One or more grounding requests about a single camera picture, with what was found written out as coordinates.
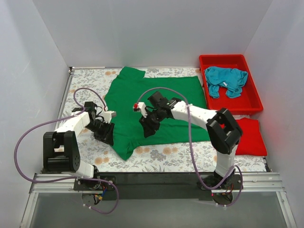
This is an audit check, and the green t shirt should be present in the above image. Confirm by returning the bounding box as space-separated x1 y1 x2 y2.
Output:
105 67 207 160

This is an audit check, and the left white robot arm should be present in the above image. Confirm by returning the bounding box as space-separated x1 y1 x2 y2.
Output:
43 102 116 190

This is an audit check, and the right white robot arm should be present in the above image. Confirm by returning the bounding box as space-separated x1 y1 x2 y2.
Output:
133 91 243 190

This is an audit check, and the floral table cloth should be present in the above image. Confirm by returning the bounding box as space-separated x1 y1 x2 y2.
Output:
59 67 266 172

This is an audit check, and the blue t shirt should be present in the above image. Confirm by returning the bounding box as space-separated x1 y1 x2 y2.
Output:
204 66 248 99

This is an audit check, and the red plastic bin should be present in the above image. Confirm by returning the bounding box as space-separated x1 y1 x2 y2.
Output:
199 54 263 115

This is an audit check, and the folded red t shirt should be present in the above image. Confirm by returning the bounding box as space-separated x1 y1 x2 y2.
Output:
236 118 267 156

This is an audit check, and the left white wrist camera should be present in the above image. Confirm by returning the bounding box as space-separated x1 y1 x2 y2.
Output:
101 111 117 124

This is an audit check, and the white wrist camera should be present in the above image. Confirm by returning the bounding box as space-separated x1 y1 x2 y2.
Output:
101 111 117 124
133 102 148 118

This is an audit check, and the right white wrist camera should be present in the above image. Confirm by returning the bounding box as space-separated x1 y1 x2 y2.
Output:
133 102 148 118

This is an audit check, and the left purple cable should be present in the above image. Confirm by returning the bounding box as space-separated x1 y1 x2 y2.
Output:
14 87 119 214

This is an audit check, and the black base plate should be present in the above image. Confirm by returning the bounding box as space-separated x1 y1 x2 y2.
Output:
73 172 241 201

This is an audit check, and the aluminium rail frame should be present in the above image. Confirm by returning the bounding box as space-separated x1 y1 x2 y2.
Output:
21 172 296 228

